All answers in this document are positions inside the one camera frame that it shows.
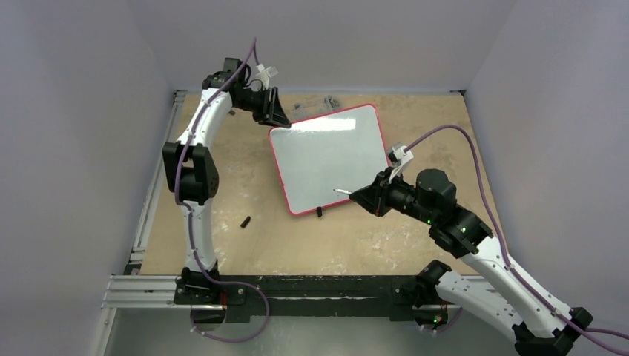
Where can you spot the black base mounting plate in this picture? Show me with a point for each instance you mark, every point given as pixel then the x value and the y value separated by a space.
pixel 237 298

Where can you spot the white dry erase marker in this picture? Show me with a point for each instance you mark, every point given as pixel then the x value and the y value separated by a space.
pixel 342 191

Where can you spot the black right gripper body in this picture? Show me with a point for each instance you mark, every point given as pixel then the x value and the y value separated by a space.
pixel 379 197

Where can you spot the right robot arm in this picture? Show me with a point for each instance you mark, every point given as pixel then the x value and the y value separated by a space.
pixel 510 308

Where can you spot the clear plastic box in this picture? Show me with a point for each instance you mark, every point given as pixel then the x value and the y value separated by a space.
pixel 313 107

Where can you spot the red framed whiteboard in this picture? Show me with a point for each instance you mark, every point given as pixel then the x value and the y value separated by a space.
pixel 342 149

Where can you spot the aluminium frame rail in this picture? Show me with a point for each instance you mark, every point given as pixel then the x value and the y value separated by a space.
pixel 131 289

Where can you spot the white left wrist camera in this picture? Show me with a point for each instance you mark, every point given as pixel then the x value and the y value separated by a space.
pixel 264 75

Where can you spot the black marker cap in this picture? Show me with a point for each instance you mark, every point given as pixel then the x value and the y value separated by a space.
pixel 245 222

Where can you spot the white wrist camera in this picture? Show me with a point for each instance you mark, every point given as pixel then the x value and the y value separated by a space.
pixel 264 75
pixel 399 156

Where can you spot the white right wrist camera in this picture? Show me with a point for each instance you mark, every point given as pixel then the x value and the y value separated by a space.
pixel 399 156

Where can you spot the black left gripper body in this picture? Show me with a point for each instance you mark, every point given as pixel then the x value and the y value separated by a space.
pixel 260 105

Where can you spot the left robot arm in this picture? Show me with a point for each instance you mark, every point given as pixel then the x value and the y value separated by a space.
pixel 192 175

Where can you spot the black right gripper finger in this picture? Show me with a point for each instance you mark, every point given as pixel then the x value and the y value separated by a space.
pixel 370 193
pixel 370 204

